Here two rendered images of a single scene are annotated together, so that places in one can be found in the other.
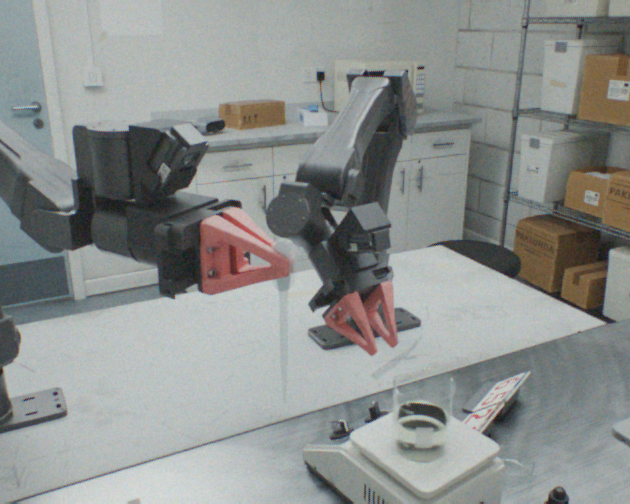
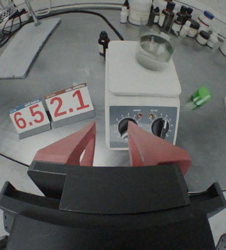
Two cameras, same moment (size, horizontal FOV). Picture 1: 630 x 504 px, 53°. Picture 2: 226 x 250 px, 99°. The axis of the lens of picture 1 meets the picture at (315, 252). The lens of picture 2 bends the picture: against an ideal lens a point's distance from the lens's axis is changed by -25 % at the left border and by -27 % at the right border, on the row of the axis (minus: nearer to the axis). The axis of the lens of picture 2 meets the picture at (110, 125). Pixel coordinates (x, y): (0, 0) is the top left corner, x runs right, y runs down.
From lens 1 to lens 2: 0.78 m
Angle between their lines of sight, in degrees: 81
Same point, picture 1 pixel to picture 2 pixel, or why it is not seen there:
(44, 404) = (224, 242)
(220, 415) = not seen: hidden behind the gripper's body
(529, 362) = not seen: outside the picture
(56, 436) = not seen: outside the picture
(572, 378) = not seen: outside the picture
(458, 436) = (122, 54)
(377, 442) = (169, 77)
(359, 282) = (137, 185)
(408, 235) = not seen: outside the picture
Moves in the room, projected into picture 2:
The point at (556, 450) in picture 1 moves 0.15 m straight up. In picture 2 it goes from (50, 79) to (20, 35)
